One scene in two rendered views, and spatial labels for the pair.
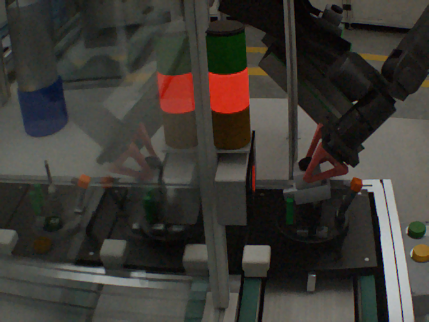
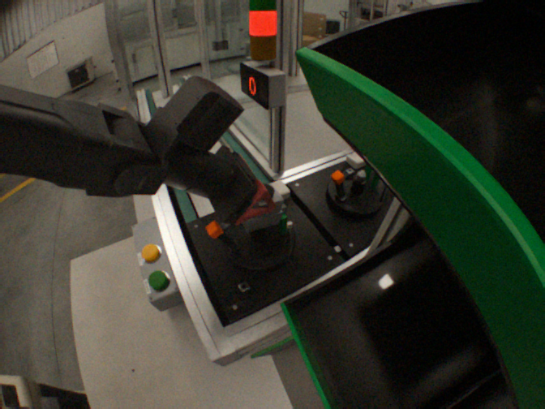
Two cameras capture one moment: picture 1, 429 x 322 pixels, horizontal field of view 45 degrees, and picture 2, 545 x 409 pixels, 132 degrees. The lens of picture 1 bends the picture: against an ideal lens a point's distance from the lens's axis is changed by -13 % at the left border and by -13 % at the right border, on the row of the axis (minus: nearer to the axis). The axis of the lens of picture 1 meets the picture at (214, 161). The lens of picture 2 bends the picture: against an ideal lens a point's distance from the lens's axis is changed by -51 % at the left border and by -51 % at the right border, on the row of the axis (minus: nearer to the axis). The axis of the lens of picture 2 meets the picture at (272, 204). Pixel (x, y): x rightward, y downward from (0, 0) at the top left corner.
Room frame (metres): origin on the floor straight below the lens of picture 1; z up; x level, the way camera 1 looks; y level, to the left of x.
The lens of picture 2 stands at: (1.03, -0.32, 1.38)
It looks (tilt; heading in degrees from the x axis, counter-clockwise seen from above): 48 degrees down; 141
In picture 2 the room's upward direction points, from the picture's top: straight up
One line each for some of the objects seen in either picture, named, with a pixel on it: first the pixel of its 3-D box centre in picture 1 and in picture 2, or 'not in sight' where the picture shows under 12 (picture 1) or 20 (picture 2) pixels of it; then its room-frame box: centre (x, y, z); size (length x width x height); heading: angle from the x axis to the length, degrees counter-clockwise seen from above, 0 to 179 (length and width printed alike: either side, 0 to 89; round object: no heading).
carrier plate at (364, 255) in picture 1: (312, 229); (259, 244); (0.80, -0.17, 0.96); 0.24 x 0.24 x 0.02; 81
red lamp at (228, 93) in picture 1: (227, 85); (263, 23); (0.64, -0.02, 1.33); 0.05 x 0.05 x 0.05
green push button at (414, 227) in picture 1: (416, 230); (158, 281); (0.75, -0.38, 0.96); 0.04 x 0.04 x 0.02
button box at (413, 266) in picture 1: (418, 266); (156, 260); (0.69, -0.37, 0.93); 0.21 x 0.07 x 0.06; 171
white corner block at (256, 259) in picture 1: (256, 261); (276, 194); (0.72, -0.06, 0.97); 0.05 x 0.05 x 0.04; 81
